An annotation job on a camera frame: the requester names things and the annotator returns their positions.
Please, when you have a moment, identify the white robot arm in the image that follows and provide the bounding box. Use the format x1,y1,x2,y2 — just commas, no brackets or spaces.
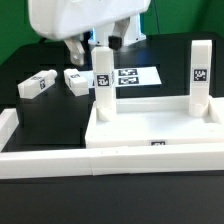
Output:
28,0,151,66

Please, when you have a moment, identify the white desk top tray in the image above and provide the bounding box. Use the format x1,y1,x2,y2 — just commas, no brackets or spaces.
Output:
85,95,224,148

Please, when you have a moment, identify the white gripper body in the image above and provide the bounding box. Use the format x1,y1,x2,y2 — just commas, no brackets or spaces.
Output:
28,0,151,40

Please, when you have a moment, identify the fiducial marker sheet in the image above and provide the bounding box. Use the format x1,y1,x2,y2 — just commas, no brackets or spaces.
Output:
80,67,162,88

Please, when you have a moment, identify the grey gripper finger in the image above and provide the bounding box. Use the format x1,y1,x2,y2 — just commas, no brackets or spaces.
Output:
64,37,85,66
108,18,130,50

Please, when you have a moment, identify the white obstacle fence frame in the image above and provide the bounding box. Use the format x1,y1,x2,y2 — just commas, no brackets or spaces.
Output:
0,108,224,179

